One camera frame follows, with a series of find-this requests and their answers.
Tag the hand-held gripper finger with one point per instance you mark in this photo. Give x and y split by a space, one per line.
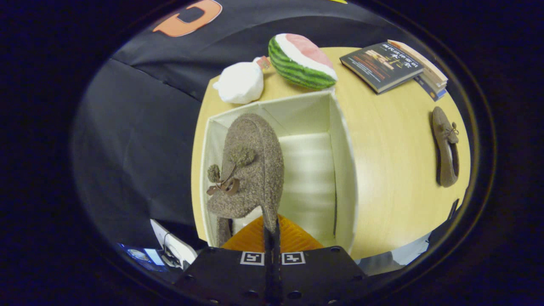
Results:
276 246
267 242

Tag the brown fuzzy shoe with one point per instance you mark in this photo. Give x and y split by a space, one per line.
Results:
255 161
444 131

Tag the cream fabric storage box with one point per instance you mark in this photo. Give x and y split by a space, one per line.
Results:
310 170

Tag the white device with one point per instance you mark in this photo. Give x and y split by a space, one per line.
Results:
178 248

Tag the blue printed object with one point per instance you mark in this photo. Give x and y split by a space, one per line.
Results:
142 255

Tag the white plush toy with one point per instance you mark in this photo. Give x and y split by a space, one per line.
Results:
240 83

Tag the black table clamp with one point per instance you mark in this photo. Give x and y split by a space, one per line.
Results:
453 209

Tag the watermelon slice plush toy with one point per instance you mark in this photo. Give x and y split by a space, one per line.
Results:
297 63

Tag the black paperback book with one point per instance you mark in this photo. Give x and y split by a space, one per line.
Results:
382 63

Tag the blue book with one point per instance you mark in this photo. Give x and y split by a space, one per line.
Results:
431 91

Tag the beige book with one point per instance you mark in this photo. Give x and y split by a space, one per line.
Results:
425 63

